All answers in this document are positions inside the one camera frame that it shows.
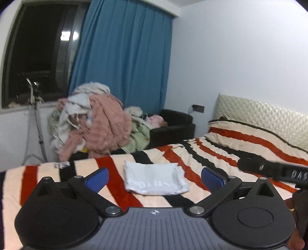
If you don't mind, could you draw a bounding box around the garment steamer stand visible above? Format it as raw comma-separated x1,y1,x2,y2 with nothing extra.
23,77,49,166

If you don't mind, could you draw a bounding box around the person's right hand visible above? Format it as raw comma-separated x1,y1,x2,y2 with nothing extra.
287,237,306,250

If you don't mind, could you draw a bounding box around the pink garment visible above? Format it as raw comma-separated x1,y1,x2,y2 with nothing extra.
146,115,165,128

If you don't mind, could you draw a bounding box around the white t-shirt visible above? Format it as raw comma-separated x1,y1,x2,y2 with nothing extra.
123,160,191,196

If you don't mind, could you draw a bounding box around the striped pillow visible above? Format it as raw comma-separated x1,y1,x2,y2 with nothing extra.
207,117,308,166

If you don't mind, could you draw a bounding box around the dark window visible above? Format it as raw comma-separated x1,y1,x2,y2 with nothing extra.
1,2,91,109

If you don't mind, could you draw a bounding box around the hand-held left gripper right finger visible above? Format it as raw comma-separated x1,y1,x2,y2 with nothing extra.
186,167,277,218

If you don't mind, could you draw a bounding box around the striped red black blanket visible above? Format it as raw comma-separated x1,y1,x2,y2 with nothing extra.
0,136,308,250

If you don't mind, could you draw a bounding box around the quilted beige headboard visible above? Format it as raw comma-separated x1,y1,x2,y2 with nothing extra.
214,93,308,153

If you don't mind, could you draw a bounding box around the blue curtain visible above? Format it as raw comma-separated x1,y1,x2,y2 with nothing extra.
68,0,174,116

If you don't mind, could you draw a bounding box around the pile of clothes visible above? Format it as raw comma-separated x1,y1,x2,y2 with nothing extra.
58,92,133,162

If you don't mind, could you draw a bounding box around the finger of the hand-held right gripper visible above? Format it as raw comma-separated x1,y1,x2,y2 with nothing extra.
237,155,283,180

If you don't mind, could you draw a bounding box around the black armchair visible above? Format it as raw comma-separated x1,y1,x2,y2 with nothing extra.
144,109,196,151

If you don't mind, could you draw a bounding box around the pale green cloth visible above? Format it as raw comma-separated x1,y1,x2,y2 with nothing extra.
124,105,152,154

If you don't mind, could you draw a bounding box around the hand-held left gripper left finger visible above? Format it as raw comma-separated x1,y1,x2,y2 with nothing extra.
31,167,124,218

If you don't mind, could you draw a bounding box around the grey-white garment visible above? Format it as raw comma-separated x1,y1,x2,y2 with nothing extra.
49,81,111,154

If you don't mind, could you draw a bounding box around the green floral blanket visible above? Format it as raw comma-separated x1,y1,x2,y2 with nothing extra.
47,110,63,135

